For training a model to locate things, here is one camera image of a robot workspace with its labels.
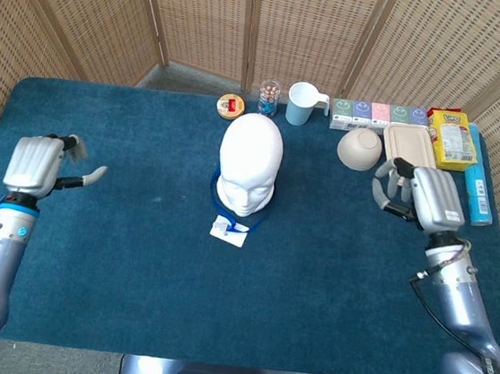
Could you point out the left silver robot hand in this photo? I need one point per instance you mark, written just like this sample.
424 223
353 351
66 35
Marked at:
33 162

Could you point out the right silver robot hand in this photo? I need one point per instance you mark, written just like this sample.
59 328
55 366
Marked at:
438 199

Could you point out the white ID badge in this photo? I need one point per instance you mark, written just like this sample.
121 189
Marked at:
233 238

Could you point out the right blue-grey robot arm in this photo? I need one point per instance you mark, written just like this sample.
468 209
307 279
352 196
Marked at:
463 301

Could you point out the light blue wrapped roll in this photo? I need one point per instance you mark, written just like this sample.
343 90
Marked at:
479 199

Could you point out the yellow snack bag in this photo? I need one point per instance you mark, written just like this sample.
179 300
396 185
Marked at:
454 142

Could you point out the beige lidded lunch box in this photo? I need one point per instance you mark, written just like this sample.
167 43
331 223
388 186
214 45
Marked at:
408 144

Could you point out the beige upturned bowl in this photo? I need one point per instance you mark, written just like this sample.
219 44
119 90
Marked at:
359 147

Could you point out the multicolour tissue packet bundle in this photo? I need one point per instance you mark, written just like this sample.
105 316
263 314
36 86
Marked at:
375 115

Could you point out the dark teal table cloth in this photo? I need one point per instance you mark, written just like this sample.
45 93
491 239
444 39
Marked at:
132 273

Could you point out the white foam mannequin head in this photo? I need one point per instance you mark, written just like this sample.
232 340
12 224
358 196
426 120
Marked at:
249 160

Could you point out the clear jar of batteries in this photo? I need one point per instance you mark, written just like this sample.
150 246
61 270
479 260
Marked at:
268 99

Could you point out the round red yellow tin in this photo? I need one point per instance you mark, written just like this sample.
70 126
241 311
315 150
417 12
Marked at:
230 107

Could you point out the wicker folding screen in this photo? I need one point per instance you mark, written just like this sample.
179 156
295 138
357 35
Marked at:
296 21

